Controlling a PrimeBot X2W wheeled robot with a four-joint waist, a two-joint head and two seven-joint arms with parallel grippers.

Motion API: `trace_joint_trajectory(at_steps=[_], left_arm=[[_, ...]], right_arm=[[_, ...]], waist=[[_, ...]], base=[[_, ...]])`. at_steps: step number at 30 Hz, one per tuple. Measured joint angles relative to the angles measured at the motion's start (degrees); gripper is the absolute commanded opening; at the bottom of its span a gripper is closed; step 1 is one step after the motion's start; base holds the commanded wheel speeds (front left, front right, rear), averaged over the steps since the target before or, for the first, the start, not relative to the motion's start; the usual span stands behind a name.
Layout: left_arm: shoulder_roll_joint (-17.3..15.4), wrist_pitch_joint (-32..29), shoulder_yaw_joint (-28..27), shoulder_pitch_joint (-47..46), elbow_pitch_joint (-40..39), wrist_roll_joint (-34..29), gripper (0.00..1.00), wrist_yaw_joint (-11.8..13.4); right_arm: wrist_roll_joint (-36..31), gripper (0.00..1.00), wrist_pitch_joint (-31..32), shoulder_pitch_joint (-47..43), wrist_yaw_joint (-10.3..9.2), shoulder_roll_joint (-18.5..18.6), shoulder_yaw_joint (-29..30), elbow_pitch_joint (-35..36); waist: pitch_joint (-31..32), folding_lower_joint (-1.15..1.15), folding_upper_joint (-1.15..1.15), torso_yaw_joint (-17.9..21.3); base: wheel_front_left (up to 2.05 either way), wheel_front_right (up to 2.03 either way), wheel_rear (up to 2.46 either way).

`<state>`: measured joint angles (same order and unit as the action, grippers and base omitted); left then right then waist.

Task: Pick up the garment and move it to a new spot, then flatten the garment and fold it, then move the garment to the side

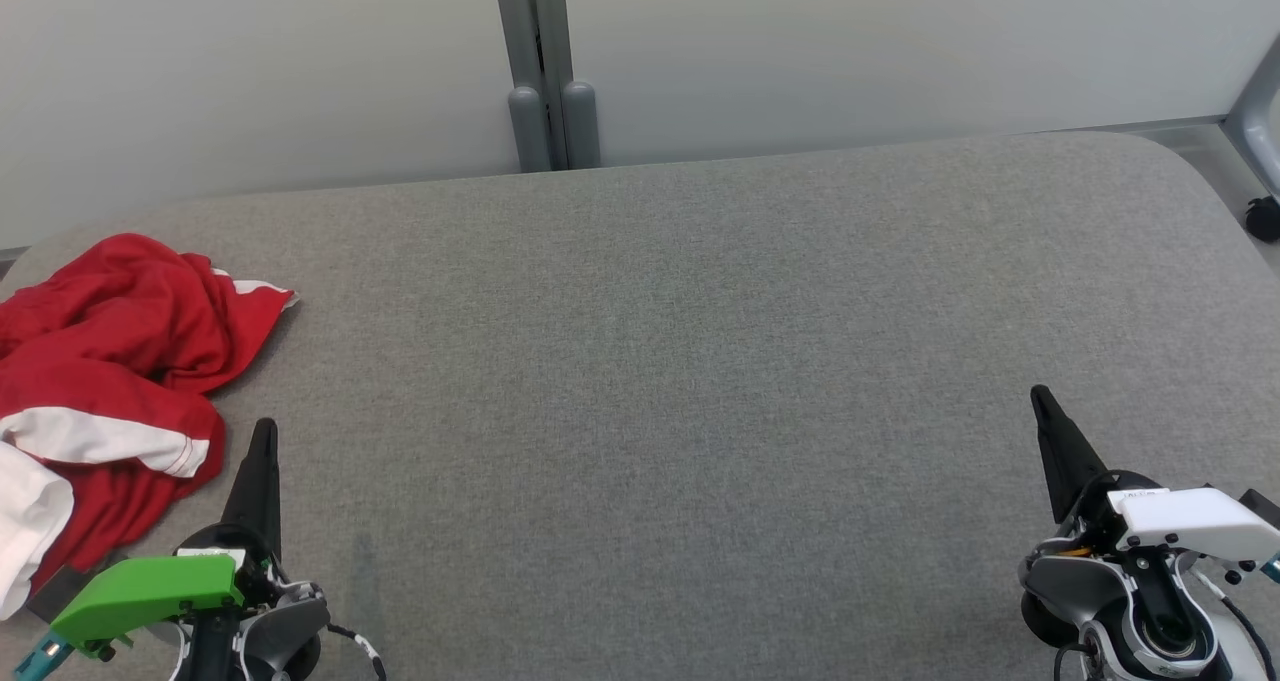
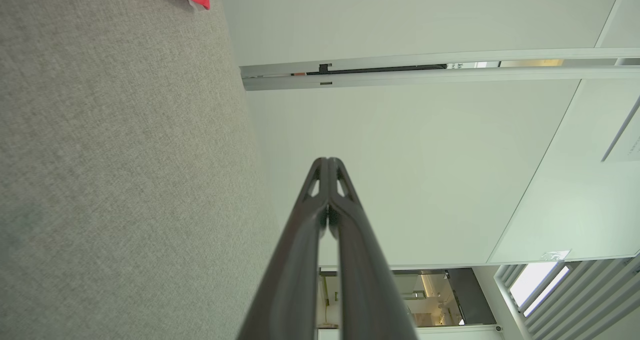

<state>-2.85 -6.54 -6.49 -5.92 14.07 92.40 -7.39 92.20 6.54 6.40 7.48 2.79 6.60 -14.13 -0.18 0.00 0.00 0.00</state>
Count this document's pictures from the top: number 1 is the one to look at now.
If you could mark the red white sports shorts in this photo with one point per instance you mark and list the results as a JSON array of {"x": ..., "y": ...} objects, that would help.
[{"x": 130, "y": 301}]

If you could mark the grey metal frame leg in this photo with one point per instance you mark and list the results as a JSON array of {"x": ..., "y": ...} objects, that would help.
[{"x": 1260, "y": 111}]

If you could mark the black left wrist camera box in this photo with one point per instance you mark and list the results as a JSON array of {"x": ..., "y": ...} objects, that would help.
[{"x": 55, "y": 596}]

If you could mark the red white sports shirt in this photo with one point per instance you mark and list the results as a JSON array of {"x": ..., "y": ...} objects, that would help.
[{"x": 110, "y": 501}]

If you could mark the grey metal partition post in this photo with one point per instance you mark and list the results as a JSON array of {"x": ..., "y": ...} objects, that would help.
[{"x": 515, "y": 21}]

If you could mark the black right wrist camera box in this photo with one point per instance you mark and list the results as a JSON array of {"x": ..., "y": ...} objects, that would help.
[{"x": 1262, "y": 509}]

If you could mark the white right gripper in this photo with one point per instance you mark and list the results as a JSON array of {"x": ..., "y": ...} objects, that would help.
[{"x": 1190, "y": 521}]

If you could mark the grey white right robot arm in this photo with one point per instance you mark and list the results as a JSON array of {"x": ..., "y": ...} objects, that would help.
[{"x": 1070, "y": 581}]

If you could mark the small black floor object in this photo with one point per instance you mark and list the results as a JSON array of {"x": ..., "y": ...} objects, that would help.
[{"x": 1265, "y": 219}]

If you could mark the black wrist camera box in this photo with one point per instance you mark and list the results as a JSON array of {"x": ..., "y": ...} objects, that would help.
[
  {"x": 55, "y": 596},
  {"x": 1262, "y": 509}
]

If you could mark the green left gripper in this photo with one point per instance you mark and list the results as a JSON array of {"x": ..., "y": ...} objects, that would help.
[{"x": 140, "y": 591}]

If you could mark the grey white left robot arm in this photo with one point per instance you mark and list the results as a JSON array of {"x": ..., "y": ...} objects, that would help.
[{"x": 290, "y": 626}]

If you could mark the grey cylindrical post foot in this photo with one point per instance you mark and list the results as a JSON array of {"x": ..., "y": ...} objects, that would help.
[
  {"x": 580, "y": 126},
  {"x": 528, "y": 131}
]

